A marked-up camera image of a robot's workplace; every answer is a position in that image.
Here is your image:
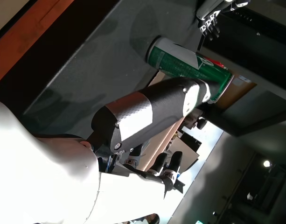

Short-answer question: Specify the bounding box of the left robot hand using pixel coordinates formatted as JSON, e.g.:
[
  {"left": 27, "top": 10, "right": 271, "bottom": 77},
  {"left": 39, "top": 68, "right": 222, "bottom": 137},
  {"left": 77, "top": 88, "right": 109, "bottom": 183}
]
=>
[{"left": 195, "top": 0, "right": 251, "bottom": 42}]

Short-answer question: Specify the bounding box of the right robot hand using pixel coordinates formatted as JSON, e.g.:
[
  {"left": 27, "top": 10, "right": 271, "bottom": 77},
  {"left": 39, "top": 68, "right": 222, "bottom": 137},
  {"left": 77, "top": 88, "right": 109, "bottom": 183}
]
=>
[{"left": 0, "top": 77, "right": 215, "bottom": 224}]

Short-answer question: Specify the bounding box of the green drink can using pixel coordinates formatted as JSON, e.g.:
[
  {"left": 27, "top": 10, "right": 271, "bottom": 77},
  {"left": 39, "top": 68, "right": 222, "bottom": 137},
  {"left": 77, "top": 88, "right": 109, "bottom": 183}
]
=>
[{"left": 146, "top": 36, "right": 234, "bottom": 103}]

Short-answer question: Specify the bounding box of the open cardboard box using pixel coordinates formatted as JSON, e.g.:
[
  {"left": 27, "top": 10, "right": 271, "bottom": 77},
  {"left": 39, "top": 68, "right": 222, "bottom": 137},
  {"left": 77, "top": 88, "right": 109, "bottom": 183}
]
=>
[{"left": 138, "top": 70, "right": 258, "bottom": 175}]

